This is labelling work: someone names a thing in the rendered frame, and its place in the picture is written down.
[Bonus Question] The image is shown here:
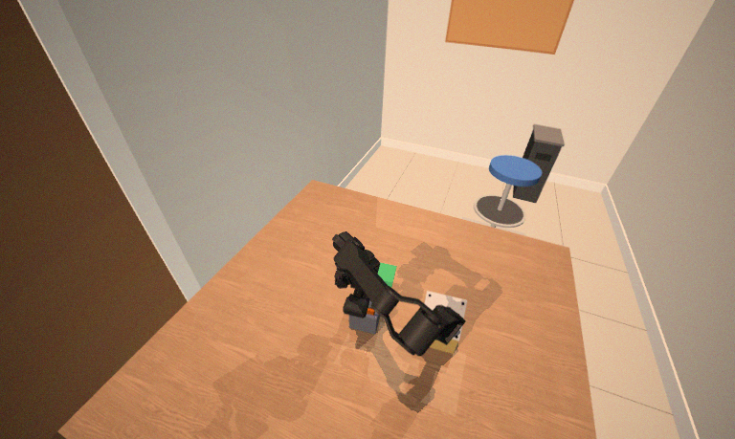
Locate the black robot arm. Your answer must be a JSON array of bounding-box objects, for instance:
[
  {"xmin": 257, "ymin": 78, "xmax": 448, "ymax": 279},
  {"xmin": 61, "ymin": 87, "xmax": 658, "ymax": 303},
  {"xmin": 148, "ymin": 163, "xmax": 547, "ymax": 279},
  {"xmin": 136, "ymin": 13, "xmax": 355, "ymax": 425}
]
[{"xmin": 332, "ymin": 231, "xmax": 466, "ymax": 356}]

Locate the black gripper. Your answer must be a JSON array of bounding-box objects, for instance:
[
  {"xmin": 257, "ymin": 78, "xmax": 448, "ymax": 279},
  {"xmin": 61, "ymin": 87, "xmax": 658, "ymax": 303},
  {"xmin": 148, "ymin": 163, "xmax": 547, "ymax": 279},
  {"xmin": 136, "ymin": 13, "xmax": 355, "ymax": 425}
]
[{"xmin": 343, "ymin": 275, "xmax": 370, "ymax": 318}]

